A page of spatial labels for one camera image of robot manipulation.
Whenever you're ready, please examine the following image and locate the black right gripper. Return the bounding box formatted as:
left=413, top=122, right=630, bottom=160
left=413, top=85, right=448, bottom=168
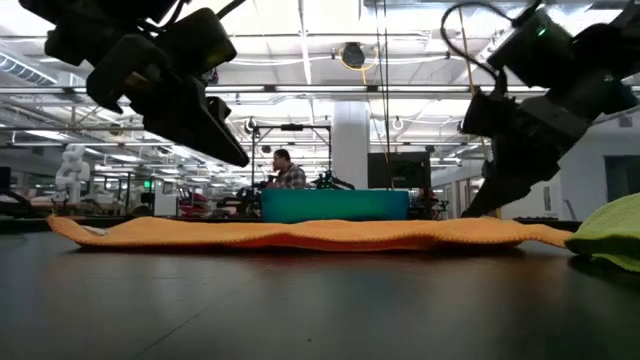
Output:
left=460, top=89, right=591, bottom=219

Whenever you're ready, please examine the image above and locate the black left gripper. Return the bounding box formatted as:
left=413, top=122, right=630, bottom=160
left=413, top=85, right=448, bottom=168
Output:
left=85, top=33, right=251, bottom=169

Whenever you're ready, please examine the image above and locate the white round pillar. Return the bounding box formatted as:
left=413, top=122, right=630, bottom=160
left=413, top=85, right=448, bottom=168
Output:
left=332, top=99, right=370, bottom=190

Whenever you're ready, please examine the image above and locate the person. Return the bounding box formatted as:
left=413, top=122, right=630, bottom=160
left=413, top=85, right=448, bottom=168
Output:
left=264, top=148, right=308, bottom=190

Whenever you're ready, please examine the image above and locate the black camera stand frame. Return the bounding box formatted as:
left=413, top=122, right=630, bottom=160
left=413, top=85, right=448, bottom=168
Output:
left=249, top=123, right=334, bottom=190

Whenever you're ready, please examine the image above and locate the yellow extension cable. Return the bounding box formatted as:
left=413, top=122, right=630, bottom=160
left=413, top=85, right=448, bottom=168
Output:
left=457, top=19, right=477, bottom=99

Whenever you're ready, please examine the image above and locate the black monitor screen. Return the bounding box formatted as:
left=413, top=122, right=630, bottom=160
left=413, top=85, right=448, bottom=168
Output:
left=367, top=151, right=432, bottom=190

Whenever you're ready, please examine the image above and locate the green microfiber towel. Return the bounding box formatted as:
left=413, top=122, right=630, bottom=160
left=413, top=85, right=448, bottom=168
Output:
left=564, top=192, right=640, bottom=274

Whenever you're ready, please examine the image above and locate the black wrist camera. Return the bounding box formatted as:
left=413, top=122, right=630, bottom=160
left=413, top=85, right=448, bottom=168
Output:
left=149, top=7, right=239, bottom=79
left=487, top=8, right=577, bottom=90

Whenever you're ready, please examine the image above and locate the hanging black cable reel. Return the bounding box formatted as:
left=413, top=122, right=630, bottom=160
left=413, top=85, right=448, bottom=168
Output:
left=341, top=41, right=367, bottom=70

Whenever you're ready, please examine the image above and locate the orange microfiber towel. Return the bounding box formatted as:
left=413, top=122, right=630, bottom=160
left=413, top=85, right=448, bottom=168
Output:
left=47, top=215, right=574, bottom=252

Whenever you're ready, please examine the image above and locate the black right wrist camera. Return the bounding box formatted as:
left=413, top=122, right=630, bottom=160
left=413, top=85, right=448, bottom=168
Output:
left=487, top=8, right=577, bottom=90

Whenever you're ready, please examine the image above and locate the blue plastic bin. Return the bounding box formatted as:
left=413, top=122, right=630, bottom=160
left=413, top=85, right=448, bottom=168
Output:
left=259, top=188, right=412, bottom=224

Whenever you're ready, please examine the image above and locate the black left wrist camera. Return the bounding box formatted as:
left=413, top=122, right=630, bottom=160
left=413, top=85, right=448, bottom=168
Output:
left=149, top=7, right=239, bottom=79

